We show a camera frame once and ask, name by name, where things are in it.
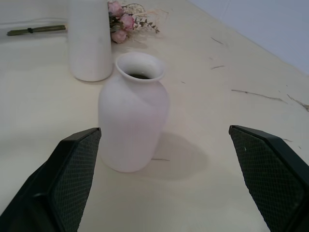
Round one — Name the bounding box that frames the pale pink flared-neck vase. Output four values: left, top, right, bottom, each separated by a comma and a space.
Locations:
98, 52, 169, 173

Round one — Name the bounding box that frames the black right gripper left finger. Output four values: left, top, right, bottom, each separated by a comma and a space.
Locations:
0, 127, 101, 232

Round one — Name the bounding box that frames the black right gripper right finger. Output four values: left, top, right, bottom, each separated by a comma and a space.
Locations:
228, 125, 309, 232

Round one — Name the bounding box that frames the tall white cylindrical vase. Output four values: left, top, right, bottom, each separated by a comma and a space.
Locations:
67, 0, 113, 82

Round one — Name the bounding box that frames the pink flower bouquet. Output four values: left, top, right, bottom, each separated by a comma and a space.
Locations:
6, 0, 169, 44

